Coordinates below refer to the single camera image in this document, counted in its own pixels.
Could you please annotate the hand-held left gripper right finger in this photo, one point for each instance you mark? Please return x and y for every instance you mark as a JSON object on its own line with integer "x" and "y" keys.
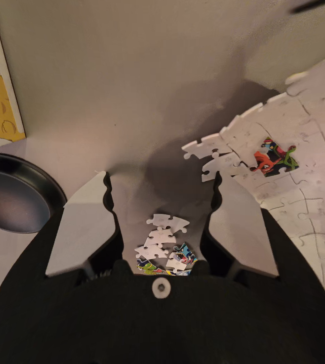
{"x": 239, "y": 233}

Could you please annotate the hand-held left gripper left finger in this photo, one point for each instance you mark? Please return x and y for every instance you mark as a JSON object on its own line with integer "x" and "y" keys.
{"x": 80, "y": 227}

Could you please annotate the colourful puzzle ball shell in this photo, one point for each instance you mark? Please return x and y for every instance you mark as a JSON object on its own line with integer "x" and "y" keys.
{"x": 307, "y": 184}

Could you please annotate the blue red puzzle piece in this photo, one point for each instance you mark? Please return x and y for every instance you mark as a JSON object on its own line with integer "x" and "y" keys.
{"x": 186, "y": 253}

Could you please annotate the yellow blue puzzle piece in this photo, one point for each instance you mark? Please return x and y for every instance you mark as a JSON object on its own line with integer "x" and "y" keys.
{"x": 183, "y": 273}

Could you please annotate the black round ball stand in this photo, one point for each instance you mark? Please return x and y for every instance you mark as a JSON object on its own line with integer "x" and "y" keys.
{"x": 11, "y": 199}

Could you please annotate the green colourful puzzle piece pair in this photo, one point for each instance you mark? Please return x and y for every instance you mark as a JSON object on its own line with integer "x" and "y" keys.
{"x": 148, "y": 267}

